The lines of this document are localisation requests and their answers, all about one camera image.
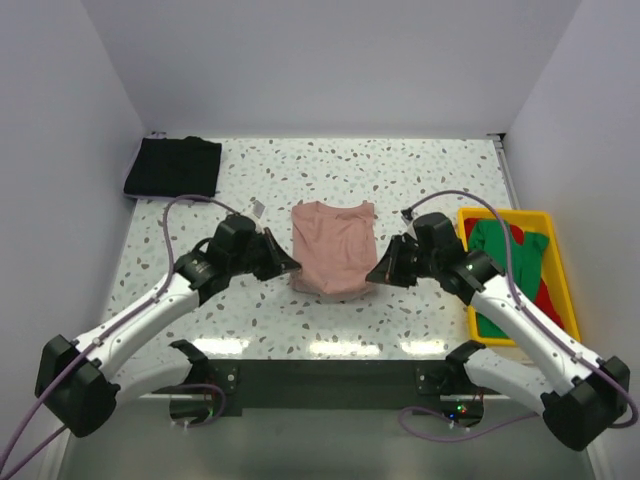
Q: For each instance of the green t-shirt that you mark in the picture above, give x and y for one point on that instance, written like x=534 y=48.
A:
x=525 y=250

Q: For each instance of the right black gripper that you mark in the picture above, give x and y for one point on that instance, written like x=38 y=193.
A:
x=388 y=270

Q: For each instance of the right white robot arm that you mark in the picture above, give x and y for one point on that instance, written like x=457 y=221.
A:
x=578 y=394

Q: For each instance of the yellow plastic bin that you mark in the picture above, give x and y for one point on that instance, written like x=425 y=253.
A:
x=532 y=248

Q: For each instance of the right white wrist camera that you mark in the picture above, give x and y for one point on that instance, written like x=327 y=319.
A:
x=408 y=219

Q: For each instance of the red t-shirt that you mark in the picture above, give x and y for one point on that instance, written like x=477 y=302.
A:
x=550 y=300

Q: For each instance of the pink printed t-shirt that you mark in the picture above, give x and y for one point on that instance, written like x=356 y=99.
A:
x=336 y=249

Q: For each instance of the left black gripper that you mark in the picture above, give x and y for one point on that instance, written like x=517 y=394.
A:
x=278 y=260

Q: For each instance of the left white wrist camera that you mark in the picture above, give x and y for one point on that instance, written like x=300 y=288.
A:
x=257 y=209

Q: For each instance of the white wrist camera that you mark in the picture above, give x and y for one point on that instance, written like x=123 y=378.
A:
x=257 y=209
x=408 y=219

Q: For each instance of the folded black t-shirt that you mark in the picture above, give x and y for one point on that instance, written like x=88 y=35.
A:
x=175 y=167

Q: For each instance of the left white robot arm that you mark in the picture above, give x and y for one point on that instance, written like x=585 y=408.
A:
x=77 y=380

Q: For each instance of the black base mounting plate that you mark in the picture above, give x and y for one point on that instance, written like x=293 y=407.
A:
x=232 y=386

